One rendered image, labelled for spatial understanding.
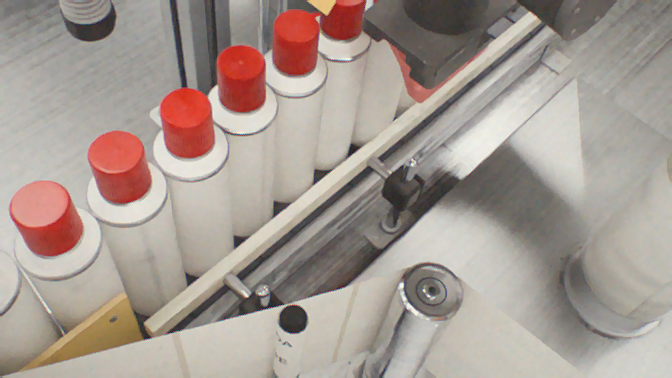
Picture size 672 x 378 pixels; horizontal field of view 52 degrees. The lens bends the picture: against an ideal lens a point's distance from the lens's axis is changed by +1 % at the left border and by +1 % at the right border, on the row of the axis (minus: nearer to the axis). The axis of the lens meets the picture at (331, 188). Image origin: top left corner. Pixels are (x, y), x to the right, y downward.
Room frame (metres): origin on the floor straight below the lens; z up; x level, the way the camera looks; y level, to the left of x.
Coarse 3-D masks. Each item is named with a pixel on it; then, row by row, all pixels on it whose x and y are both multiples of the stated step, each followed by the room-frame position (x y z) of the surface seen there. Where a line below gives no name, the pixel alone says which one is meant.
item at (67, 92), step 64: (0, 0) 0.56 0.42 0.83; (128, 0) 0.60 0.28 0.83; (256, 0) 0.64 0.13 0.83; (640, 0) 0.76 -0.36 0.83; (0, 64) 0.47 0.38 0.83; (64, 64) 0.49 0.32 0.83; (128, 64) 0.50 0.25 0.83; (576, 64) 0.63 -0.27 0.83; (640, 64) 0.65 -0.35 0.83; (0, 128) 0.39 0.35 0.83; (64, 128) 0.40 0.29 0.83; (128, 128) 0.42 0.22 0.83; (512, 128) 0.51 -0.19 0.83; (0, 192) 0.31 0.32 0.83; (320, 256) 0.30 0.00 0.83
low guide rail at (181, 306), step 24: (528, 24) 0.59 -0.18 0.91; (504, 48) 0.55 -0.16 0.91; (432, 96) 0.46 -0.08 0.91; (408, 120) 0.42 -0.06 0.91; (384, 144) 0.39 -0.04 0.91; (336, 168) 0.35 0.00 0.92; (360, 168) 0.37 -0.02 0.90; (312, 192) 0.32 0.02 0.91; (288, 216) 0.29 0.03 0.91; (264, 240) 0.27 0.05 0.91; (240, 264) 0.24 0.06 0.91; (192, 288) 0.21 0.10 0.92; (216, 288) 0.22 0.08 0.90; (168, 312) 0.19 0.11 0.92
